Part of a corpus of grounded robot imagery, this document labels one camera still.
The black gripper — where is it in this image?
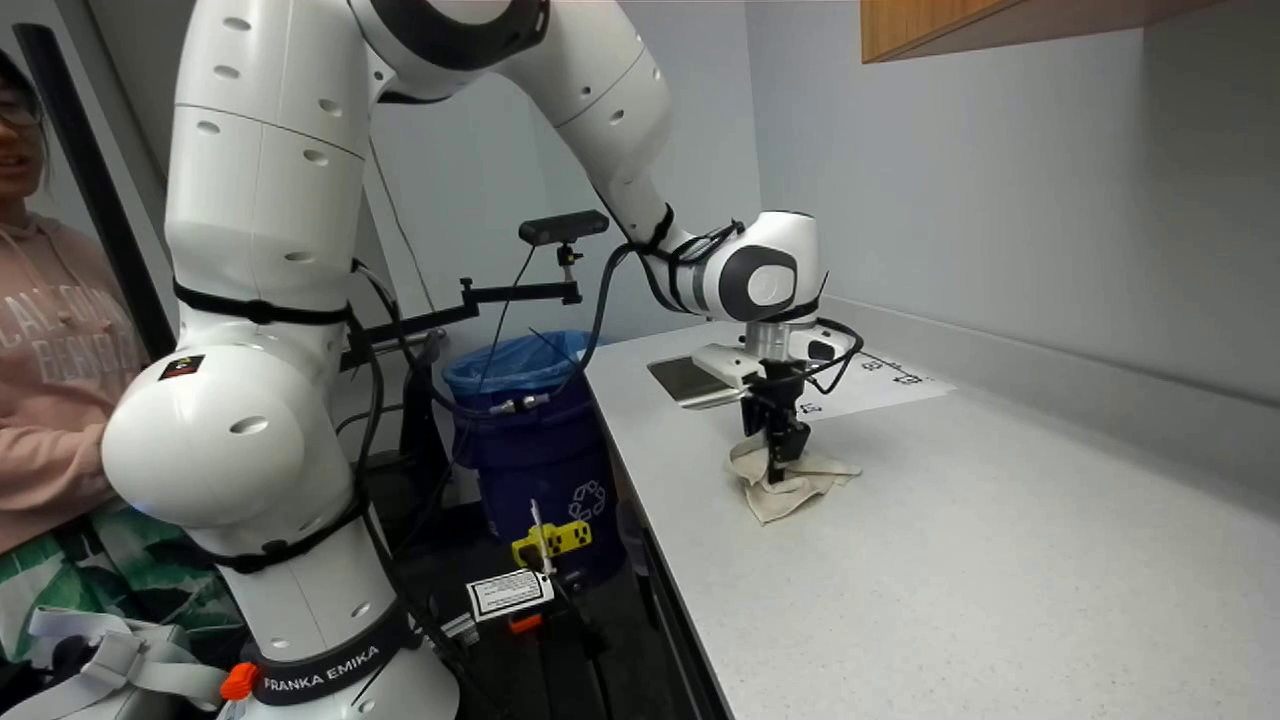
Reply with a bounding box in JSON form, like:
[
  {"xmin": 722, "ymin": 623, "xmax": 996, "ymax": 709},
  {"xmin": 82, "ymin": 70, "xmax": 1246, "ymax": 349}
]
[{"xmin": 738, "ymin": 360, "xmax": 806, "ymax": 486}]

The beige wiping cloth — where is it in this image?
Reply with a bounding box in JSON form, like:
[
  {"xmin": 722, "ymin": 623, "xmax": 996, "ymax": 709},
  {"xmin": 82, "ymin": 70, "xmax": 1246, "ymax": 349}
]
[{"xmin": 727, "ymin": 442, "xmax": 857, "ymax": 523}]

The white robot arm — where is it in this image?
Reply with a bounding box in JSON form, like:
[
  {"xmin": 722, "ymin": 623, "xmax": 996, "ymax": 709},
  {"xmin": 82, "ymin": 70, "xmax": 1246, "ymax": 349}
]
[{"xmin": 102, "ymin": 0, "xmax": 820, "ymax": 720}]

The white marker paper sheet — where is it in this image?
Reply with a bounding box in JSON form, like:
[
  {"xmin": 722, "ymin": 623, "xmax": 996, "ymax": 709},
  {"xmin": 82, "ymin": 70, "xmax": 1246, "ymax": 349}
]
[{"xmin": 800, "ymin": 354, "xmax": 952, "ymax": 422}]

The yellow power strip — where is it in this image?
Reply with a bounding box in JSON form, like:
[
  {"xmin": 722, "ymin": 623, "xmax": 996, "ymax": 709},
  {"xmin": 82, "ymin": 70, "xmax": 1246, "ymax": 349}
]
[{"xmin": 511, "ymin": 521, "xmax": 591, "ymax": 572}]

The blue trash bin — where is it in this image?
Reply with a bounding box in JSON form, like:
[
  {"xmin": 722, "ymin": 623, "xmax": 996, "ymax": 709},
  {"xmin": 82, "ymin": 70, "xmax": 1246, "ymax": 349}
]
[{"xmin": 445, "ymin": 332, "xmax": 625, "ymax": 584}]

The person in pink hoodie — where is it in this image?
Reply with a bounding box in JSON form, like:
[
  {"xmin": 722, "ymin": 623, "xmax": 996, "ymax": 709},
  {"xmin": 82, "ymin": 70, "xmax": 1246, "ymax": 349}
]
[{"xmin": 0, "ymin": 56, "xmax": 248, "ymax": 680}]

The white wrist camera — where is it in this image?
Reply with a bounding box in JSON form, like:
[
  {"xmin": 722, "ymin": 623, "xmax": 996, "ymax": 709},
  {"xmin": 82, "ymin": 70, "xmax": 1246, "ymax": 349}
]
[{"xmin": 686, "ymin": 340, "xmax": 848, "ymax": 392}]

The black camera on boom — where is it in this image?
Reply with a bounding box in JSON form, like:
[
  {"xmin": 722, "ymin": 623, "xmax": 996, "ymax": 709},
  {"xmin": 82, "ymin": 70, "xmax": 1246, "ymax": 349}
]
[{"xmin": 515, "ymin": 209, "xmax": 608, "ymax": 247}]

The wooden wall cabinet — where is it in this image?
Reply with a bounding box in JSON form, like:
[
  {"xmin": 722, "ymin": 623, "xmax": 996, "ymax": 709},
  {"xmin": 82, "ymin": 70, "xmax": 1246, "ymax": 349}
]
[{"xmin": 859, "ymin": 0, "xmax": 1219, "ymax": 66}]

